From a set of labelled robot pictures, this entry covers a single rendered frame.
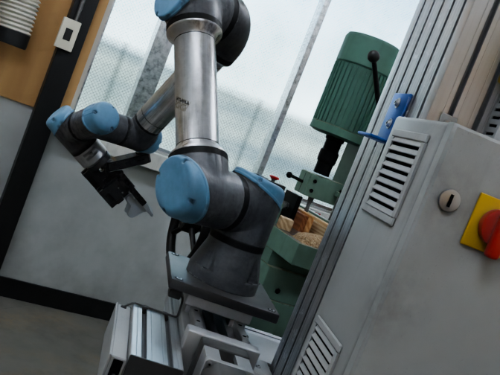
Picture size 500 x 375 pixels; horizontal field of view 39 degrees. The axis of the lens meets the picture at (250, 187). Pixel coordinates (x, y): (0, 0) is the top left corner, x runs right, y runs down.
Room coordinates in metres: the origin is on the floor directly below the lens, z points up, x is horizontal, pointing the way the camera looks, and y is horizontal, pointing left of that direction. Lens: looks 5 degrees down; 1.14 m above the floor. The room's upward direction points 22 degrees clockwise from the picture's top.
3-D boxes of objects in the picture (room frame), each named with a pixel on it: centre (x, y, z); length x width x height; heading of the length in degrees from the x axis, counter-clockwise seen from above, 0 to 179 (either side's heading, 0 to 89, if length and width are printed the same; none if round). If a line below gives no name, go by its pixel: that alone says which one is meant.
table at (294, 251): (2.09, -0.10, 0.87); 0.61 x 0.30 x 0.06; 25
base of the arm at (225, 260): (1.42, -0.02, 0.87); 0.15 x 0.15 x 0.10
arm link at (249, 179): (1.41, -0.01, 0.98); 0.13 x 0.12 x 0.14; 133
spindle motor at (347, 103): (2.15, -0.19, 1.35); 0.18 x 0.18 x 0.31
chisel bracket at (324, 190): (2.16, -0.21, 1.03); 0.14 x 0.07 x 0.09; 115
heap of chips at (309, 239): (1.88, -0.22, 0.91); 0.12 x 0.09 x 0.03; 115
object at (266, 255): (2.13, -0.13, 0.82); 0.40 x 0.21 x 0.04; 25
